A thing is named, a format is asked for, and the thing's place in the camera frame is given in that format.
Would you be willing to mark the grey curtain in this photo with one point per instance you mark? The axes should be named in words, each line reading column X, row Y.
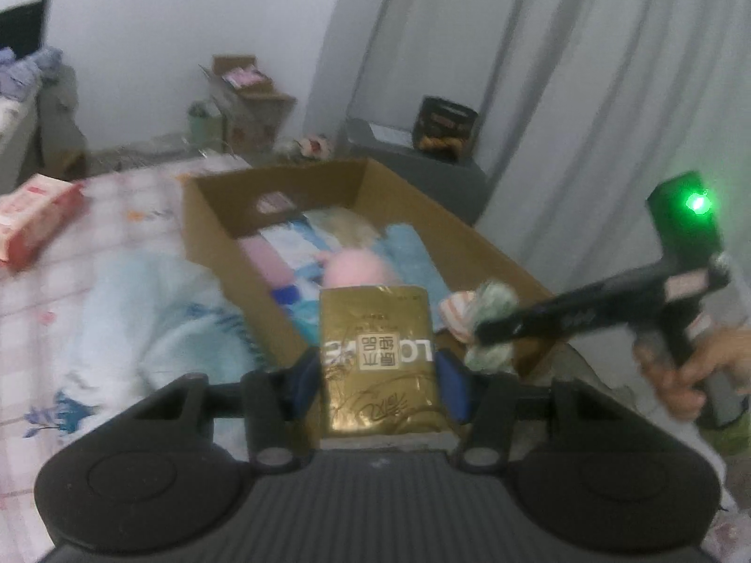
column 557, row 70

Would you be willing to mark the open cardboard carton stack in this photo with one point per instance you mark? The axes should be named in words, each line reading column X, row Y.
column 252, row 111

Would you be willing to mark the pink soft pack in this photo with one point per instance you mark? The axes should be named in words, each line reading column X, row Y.
column 267, row 261

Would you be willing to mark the gold foil packet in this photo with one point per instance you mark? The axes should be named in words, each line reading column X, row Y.
column 378, row 358

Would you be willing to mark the green bin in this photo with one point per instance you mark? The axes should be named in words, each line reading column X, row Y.
column 205, row 123

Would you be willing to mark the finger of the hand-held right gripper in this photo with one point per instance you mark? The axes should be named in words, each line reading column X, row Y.
column 513, row 324

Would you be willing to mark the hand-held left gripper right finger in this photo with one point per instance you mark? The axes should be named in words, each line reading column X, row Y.
column 453, row 387

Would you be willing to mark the light blue printed blanket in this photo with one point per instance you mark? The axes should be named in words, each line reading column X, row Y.
column 152, row 328

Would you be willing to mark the pink packs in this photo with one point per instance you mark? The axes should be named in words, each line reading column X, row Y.
column 249, row 78

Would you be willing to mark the blue wipes packet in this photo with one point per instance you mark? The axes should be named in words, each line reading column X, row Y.
column 293, row 299

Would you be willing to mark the silvery light blue packet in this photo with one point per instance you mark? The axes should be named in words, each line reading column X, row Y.
column 346, row 229

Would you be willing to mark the grey bed frame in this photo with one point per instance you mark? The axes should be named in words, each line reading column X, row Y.
column 56, row 129

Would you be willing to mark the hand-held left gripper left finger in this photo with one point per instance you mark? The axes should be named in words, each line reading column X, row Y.
column 302, row 378

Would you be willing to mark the person's right hand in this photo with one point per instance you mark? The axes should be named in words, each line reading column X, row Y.
column 721, row 355

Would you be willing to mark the white plush toy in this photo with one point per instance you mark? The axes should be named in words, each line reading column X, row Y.
column 287, row 148

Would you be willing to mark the lilac clothes pile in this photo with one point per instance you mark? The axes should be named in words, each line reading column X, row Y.
column 29, row 70

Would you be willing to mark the light blue towel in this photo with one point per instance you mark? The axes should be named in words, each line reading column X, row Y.
column 410, row 258

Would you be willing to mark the pink plush toy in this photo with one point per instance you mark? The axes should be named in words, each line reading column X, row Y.
column 361, row 270

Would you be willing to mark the red pink tissue box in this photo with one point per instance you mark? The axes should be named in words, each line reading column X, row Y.
column 35, row 220

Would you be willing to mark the orange striped cloth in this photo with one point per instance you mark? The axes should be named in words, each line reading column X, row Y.
column 457, row 314

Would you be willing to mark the grey storage case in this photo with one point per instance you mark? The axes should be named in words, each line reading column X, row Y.
column 434, row 182

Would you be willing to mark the brown cardboard box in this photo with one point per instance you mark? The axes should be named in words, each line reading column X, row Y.
column 328, row 187

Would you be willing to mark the black snack box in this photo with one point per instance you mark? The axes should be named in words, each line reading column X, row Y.
column 446, row 126

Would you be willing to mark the plush doll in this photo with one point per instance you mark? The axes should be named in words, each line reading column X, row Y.
column 314, row 146

